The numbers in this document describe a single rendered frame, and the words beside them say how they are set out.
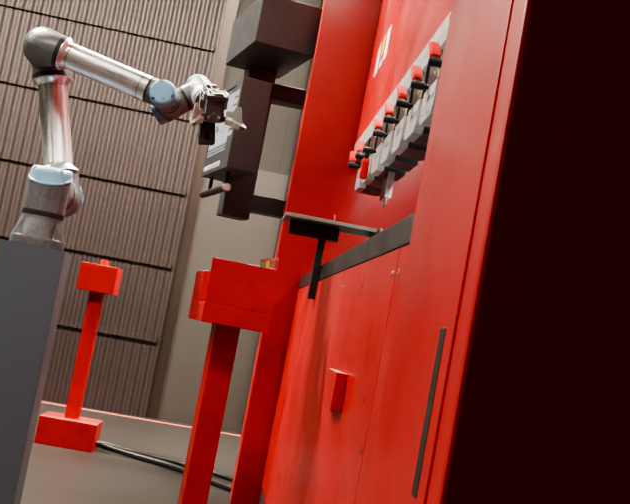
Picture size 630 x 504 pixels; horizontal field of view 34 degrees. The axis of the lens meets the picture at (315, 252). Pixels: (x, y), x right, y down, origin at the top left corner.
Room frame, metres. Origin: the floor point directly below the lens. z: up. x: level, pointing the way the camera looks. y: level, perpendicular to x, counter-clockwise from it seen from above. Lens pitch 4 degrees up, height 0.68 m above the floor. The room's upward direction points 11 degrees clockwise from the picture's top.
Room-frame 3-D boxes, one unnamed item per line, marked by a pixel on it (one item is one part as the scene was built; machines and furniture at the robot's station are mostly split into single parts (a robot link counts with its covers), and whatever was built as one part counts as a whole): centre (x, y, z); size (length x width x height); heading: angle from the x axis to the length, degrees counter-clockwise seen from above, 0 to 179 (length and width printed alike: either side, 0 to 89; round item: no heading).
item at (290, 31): (4.18, 0.34, 1.52); 0.51 x 0.25 x 0.85; 18
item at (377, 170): (2.98, -0.17, 1.26); 0.15 x 0.09 x 0.17; 4
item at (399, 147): (2.58, -0.20, 1.26); 0.15 x 0.09 x 0.17; 4
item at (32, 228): (2.86, 0.77, 0.82); 0.15 x 0.15 x 0.10
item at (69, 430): (4.53, 0.91, 0.42); 0.25 x 0.20 x 0.83; 94
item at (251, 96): (4.10, 0.41, 1.42); 0.45 x 0.12 x 0.36; 18
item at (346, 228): (2.94, -0.02, 1.00); 0.26 x 0.18 x 0.01; 94
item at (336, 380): (1.92, -0.08, 0.59); 0.15 x 0.02 x 0.07; 4
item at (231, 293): (2.47, 0.18, 0.75); 0.20 x 0.16 x 0.18; 15
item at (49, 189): (2.87, 0.77, 0.94); 0.13 x 0.12 x 0.14; 179
